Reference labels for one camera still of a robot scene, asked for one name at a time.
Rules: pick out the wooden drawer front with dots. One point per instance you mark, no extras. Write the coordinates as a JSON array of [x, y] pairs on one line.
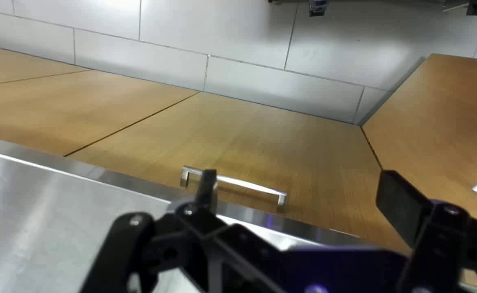
[[327, 168]]

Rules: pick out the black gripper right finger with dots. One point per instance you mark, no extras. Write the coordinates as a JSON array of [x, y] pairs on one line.
[[442, 237]]

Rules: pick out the wooden cabinet door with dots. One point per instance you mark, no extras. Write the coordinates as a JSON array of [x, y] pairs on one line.
[[427, 131]]

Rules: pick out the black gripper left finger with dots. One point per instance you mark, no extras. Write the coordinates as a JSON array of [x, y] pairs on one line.
[[214, 256]]

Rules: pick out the silver drawer handle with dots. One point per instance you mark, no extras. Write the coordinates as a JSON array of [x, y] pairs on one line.
[[190, 171]]

